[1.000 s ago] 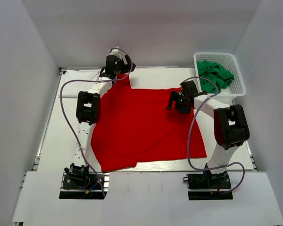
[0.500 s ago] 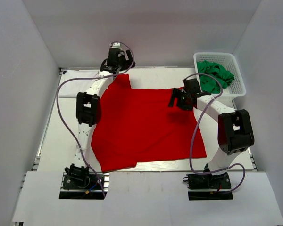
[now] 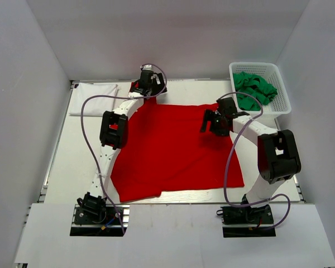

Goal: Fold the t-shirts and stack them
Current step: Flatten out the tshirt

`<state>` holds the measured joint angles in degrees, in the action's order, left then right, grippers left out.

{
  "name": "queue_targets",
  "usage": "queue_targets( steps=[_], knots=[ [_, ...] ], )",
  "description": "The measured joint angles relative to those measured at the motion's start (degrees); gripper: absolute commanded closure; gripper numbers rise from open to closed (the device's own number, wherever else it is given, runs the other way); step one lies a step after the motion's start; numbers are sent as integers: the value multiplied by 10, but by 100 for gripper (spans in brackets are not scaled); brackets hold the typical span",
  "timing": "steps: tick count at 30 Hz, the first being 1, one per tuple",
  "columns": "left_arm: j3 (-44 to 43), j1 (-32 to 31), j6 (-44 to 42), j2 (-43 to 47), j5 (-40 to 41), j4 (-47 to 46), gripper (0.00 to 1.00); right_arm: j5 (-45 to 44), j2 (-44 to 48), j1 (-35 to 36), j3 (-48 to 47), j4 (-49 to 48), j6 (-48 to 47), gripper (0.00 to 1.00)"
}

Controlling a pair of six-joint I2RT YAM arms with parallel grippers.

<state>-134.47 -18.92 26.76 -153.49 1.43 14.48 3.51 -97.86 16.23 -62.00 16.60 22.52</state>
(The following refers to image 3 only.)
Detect white plastic basket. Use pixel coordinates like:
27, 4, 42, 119
229, 62, 291, 119

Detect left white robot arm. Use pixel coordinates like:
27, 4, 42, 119
80, 64, 167, 207

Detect green t shirt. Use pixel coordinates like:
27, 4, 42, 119
233, 72, 277, 111

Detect red t shirt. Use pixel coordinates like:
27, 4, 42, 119
111, 82, 244, 202

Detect folded white t shirt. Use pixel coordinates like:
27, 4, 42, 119
69, 83, 118, 117

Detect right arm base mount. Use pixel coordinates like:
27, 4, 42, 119
216, 205, 276, 238

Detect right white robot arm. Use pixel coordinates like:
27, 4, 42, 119
200, 97, 302, 223

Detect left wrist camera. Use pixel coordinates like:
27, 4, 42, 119
140, 64, 154, 73

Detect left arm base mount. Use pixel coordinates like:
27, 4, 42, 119
70, 205, 130, 237

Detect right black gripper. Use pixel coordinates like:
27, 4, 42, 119
200, 109, 231, 137

